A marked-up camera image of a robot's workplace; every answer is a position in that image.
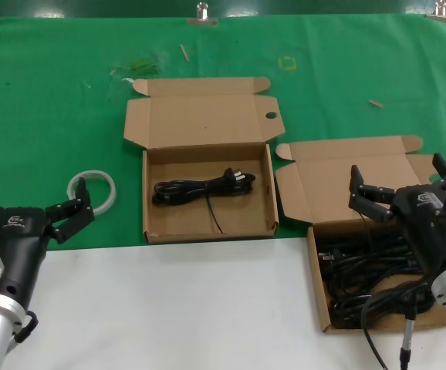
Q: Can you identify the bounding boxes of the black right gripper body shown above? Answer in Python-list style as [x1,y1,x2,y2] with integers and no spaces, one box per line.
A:
[390,183,446,279]

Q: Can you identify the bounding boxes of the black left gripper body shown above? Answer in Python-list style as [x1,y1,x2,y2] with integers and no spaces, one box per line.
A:
[0,206,53,310]

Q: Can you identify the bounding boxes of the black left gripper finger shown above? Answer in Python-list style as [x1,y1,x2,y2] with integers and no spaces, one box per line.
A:
[45,178,96,245]

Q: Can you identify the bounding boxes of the cardboard box with round hole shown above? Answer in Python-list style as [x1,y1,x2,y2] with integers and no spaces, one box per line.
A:
[123,76,286,244]

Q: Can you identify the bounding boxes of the clear tape roll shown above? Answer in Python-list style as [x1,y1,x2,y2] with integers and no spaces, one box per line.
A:
[66,169,117,217]

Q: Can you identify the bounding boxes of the green table cloth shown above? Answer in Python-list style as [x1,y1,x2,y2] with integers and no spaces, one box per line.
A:
[0,13,446,254]

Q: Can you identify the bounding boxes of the metal cloth clamp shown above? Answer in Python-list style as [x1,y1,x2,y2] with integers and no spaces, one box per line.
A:
[425,0,446,22]
[186,1,219,27]

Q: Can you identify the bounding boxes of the clear plastic wrapper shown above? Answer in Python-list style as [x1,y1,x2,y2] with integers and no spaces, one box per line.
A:
[109,52,170,78]

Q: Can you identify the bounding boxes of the cardboard box holding cable pile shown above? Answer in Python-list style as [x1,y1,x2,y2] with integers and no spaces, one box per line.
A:
[274,134,446,335]

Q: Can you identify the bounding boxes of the black power cable pile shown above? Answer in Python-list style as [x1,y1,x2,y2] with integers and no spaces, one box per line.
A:
[316,221,437,331]

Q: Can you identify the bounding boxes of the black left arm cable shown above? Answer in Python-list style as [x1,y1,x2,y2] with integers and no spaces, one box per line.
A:
[12,309,39,345]

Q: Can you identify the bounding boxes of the right arm cable metal connector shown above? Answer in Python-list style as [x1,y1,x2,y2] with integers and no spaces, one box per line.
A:
[360,277,433,370]

